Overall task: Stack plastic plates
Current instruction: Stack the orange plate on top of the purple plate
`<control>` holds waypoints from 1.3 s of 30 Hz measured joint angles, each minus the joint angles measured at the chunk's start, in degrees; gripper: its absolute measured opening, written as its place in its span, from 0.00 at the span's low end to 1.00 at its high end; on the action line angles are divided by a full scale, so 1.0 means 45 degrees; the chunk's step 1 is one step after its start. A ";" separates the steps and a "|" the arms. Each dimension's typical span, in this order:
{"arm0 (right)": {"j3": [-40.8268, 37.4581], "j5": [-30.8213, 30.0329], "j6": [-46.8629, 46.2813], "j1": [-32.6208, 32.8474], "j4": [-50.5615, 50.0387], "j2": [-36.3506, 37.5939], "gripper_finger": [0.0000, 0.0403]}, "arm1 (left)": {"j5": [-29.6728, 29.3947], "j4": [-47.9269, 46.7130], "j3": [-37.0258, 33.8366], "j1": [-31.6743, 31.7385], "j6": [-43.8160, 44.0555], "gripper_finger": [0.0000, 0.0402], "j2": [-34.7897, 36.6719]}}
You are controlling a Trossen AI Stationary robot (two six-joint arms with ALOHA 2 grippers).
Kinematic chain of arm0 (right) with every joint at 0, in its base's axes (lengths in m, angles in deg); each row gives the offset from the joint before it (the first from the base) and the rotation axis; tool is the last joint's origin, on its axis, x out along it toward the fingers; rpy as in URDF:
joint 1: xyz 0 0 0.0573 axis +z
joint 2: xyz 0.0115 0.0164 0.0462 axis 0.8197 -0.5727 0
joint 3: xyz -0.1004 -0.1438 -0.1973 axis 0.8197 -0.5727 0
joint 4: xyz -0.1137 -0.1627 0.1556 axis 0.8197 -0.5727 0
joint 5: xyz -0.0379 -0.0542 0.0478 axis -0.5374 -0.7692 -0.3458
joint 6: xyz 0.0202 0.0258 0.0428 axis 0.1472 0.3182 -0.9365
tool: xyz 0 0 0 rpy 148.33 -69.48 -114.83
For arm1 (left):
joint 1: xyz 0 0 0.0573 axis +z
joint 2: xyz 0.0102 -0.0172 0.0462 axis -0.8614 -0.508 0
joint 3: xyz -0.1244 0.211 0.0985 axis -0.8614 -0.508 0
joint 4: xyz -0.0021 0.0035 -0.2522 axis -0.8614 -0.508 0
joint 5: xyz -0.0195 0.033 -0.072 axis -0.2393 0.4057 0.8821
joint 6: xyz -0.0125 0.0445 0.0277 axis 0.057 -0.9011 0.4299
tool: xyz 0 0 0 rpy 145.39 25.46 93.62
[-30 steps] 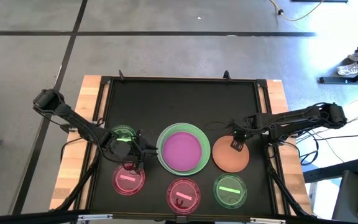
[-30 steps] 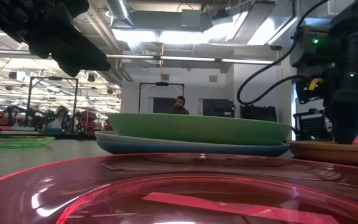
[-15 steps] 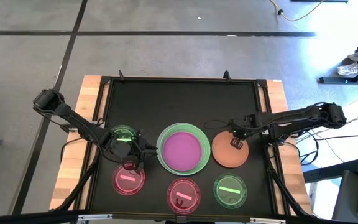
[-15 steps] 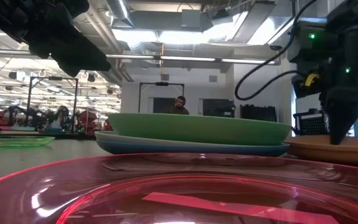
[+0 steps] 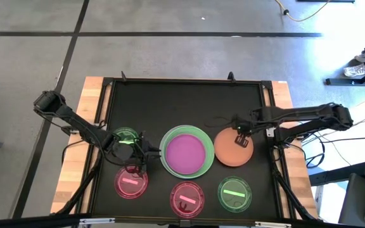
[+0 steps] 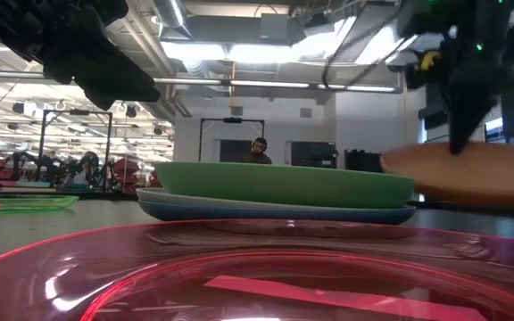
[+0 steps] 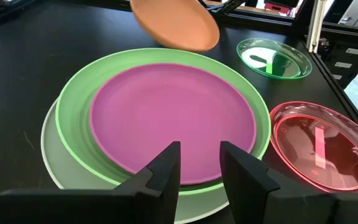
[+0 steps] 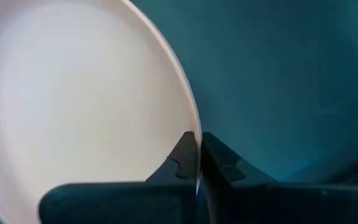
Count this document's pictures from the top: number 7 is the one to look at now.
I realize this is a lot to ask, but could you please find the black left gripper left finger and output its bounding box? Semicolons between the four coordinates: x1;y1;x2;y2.
0;141;181;224

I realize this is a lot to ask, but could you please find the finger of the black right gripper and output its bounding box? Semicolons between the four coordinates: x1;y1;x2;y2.
208;0;247;14

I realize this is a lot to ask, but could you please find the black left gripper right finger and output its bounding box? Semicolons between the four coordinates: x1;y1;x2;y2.
219;140;358;224

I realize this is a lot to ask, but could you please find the orange plastic plate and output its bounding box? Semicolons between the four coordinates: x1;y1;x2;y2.
129;0;221;53

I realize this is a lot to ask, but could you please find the purple plastic plate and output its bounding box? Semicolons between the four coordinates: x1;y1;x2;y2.
88;63;257;187

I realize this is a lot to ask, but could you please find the large green plastic plate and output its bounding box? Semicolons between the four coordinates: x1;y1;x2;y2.
55;47;272;196

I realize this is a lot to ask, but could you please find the green clear plastic plate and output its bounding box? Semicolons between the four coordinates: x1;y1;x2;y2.
236;37;313;80

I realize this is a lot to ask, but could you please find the red clear plastic plate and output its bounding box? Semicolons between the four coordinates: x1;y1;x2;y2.
268;101;358;194

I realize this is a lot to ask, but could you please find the large blue-grey plastic plate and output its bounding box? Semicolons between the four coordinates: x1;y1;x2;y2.
40;99;229;224

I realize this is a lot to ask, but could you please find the black drawer unit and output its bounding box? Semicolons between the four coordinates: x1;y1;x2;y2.
317;30;358;91

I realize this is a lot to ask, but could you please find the aluminium frame post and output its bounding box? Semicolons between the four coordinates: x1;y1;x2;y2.
307;0;326;54

